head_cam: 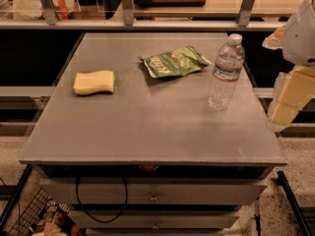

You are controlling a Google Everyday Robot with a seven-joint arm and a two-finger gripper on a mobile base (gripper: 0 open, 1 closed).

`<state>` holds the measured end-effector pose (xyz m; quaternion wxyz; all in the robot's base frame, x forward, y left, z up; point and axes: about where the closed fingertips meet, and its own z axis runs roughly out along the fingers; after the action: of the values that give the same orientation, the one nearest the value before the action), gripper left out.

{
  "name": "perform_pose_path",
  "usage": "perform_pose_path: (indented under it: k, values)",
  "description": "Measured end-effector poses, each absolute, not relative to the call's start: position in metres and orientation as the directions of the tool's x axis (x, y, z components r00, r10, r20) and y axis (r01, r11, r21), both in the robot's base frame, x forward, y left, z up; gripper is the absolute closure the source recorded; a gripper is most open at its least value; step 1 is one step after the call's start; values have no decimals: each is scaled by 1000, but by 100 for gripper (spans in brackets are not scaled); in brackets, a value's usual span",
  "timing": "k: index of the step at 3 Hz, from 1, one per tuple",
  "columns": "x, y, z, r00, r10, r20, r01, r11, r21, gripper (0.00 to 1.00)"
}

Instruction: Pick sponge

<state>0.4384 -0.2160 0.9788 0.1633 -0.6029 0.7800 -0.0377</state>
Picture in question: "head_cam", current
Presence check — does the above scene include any green chip bag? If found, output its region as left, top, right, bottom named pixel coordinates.
left=141, top=46, right=211, bottom=79

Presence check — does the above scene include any metal shelf rail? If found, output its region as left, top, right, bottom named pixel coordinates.
left=0, top=20, right=284, bottom=31

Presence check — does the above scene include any black wire basket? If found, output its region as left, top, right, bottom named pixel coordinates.
left=6, top=187, right=83, bottom=236

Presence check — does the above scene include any black cable loop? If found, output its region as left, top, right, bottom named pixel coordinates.
left=75, top=176, right=129, bottom=224

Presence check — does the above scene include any clear plastic water bottle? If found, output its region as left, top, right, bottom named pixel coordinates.
left=208, top=33, right=245, bottom=111

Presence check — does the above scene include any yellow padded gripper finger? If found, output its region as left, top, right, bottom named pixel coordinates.
left=267, top=65, right=315, bottom=132

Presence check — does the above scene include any white plastic bag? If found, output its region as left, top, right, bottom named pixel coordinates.
left=13, top=0, right=78, bottom=20

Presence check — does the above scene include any yellow sponge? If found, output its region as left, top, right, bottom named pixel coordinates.
left=73, top=70, right=114, bottom=95

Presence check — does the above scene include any grey drawer cabinet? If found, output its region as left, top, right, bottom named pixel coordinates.
left=22, top=32, right=286, bottom=236

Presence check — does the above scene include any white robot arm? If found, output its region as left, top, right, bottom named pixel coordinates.
left=262, top=0, right=315, bottom=132

